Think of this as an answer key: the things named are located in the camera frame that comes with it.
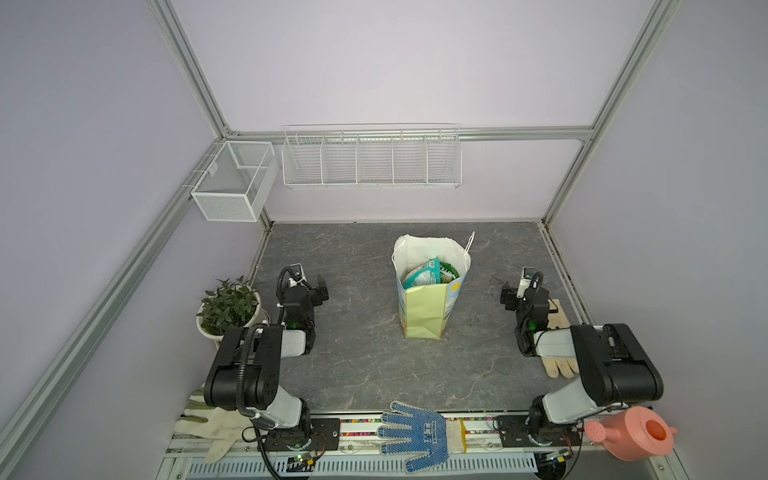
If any yellow green spring tea bag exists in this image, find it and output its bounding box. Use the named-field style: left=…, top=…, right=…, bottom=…
left=439, top=262, right=461, bottom=284

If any white paper bag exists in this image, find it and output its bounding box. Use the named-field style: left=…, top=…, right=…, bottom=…
left=391, top=234, right=475, bottom=340

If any teal candy bag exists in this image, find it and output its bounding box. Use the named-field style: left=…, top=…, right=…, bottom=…
left=402, top=258, right=442, bottom=290

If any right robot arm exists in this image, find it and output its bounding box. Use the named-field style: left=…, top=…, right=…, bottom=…
left=500, top=267, right=664, bottom=445

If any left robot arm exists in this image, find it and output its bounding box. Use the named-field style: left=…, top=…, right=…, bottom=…
left=203, top=263, right=329, bottom=448

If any cream cloth glove right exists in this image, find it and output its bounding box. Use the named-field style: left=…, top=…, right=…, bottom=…
left=537, top=299, right=579, bottom=379

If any potted green plant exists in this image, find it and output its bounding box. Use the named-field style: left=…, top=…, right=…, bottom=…
left=195, top=276, right=270, bottom=347

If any white mesh box basket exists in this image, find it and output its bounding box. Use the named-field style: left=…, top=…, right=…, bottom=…
left=191, top=141, right=279, bottom=223

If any white green glove left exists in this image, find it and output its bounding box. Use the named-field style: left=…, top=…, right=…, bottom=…
left=174, top=388, right=251, bottom=464

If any blue dotted work glove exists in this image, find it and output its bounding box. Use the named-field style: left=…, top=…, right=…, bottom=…
left=376, top=401, right=467, bottom=474

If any pink watering can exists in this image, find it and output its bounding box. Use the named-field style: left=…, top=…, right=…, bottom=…
left=585, top=406, right=678, bottom=462

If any white slotted cable duct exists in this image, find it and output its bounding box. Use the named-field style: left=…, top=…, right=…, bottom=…
left=174, top=452, right=538, bottom=479

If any white wire shelf basket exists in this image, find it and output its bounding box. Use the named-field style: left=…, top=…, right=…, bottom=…
left=282, top=123, right=463, bottom=189

